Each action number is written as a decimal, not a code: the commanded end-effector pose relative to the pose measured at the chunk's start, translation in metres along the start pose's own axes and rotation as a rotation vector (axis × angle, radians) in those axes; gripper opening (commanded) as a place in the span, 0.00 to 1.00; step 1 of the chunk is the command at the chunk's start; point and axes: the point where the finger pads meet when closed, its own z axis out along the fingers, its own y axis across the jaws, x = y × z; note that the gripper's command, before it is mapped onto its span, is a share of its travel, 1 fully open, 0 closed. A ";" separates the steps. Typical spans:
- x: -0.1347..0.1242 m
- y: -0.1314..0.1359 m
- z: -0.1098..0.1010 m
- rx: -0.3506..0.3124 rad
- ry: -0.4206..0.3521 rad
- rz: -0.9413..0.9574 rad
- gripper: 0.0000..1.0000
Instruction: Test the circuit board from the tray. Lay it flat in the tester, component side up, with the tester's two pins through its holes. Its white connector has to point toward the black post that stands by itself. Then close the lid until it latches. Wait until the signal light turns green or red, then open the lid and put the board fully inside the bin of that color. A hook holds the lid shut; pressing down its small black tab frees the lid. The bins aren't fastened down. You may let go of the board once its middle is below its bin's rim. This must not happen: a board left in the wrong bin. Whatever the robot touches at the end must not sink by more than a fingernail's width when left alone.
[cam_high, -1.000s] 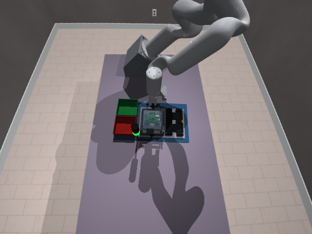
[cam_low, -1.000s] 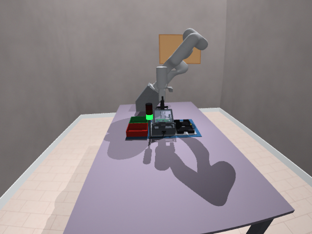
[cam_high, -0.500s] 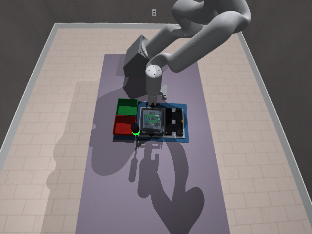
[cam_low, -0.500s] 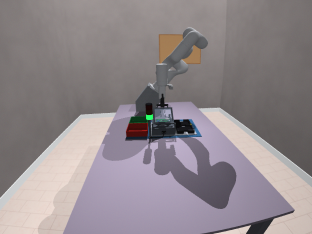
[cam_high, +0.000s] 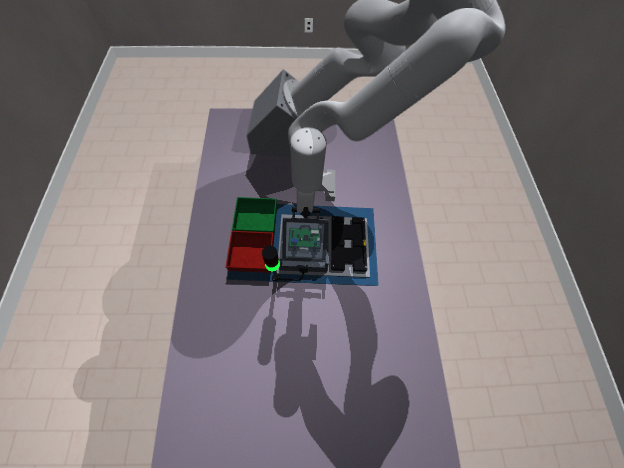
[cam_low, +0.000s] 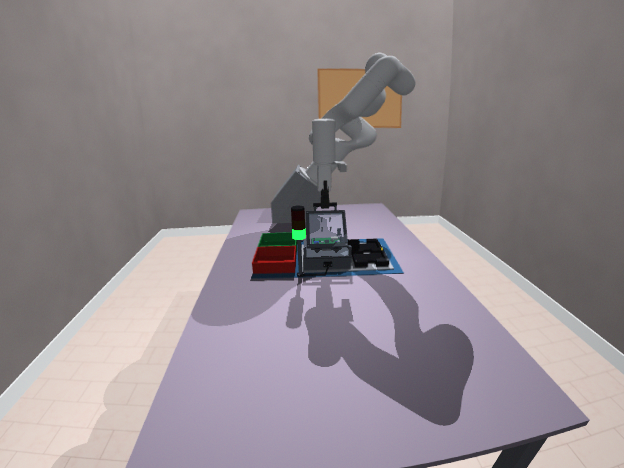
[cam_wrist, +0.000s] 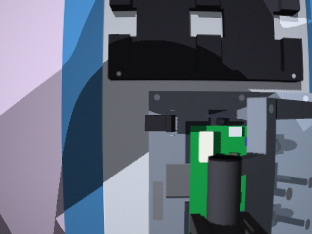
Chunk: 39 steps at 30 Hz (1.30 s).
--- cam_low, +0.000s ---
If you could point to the green open bin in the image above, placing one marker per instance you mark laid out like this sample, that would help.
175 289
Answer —
277 239

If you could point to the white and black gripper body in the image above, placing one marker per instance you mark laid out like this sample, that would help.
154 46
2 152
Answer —
323 174

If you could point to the red bin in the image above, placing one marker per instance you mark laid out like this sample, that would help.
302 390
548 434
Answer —
274 259

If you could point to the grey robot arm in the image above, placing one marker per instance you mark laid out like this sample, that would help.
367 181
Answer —
347 114

